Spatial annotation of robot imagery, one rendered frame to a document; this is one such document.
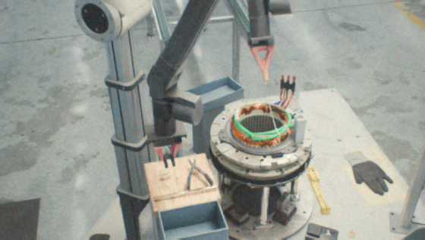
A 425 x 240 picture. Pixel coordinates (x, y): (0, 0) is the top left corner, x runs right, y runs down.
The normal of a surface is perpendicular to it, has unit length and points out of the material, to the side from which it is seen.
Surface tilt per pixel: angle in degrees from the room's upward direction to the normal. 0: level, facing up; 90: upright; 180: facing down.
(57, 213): 0
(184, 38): 83
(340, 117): 0
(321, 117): 0
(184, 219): 90
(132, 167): 90
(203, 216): 90
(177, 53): 78
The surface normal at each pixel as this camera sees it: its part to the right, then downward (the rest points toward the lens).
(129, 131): -0.43, 0.55
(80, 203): -0.01, -0.79
